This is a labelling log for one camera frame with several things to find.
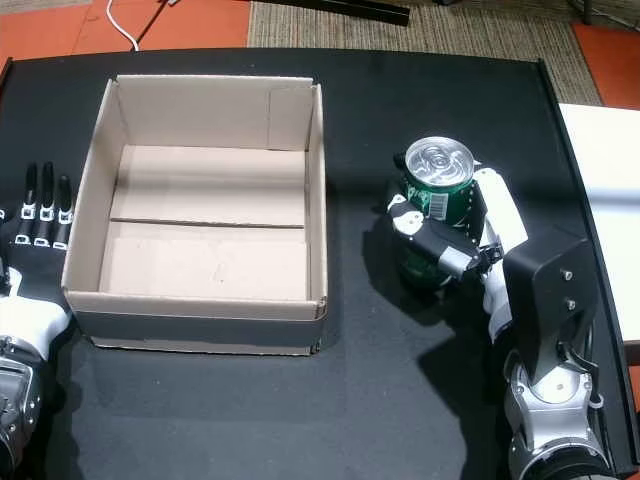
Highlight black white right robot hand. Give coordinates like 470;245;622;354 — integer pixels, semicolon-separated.
384;152;530;346

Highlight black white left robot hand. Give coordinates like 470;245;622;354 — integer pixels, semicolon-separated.
0;162;76;359

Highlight green drink can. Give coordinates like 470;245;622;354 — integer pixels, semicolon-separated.
397;135;477;292

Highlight open cardboard box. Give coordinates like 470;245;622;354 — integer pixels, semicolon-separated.
60;73;330;357

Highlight white side table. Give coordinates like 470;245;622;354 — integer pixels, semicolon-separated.
556;102;640;347

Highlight orange floor mat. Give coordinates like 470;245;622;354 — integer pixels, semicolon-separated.
571;21;640;112
0;0;251;72

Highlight black tripod legs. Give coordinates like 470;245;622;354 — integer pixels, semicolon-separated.
564;0;640;27

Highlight black metal beam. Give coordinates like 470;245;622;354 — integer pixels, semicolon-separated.
259;0;411;28

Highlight thin black rod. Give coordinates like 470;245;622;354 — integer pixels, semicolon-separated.
133;0;171;50

